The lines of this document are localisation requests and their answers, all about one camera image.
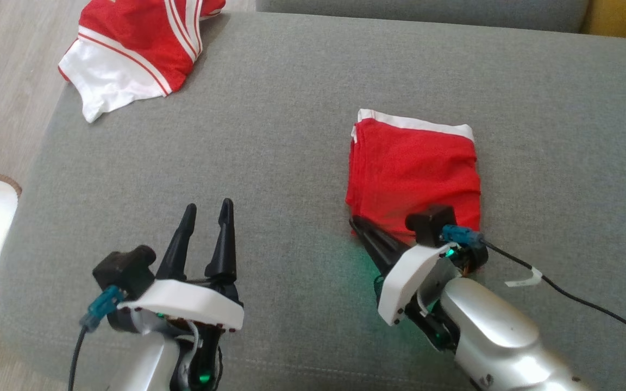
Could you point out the red basketball shorts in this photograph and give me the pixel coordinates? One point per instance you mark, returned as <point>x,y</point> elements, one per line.
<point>411,174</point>

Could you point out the red and white jersey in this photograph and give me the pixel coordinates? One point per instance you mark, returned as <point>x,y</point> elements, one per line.
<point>133,49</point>

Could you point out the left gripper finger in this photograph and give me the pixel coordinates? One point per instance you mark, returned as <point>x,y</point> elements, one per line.
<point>177,250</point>
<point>223,250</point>

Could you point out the large grey sofa seat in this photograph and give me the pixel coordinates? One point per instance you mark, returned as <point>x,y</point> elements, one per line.
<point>291,136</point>

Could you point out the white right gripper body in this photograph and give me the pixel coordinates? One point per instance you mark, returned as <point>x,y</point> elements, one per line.
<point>405,277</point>

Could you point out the small grey sofa cushion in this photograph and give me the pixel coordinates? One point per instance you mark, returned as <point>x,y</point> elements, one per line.
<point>427,13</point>

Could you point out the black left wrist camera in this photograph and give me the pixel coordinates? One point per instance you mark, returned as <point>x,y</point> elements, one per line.
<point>123,269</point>

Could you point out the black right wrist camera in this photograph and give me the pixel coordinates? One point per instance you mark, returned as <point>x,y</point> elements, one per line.
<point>430,222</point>

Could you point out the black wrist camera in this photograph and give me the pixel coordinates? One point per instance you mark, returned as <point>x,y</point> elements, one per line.
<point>123,269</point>
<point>430,222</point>

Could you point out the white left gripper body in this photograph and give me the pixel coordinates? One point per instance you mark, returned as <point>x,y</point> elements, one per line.
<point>193,304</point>

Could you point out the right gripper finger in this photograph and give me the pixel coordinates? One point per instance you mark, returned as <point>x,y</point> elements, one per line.
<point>383,241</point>
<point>378,258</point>

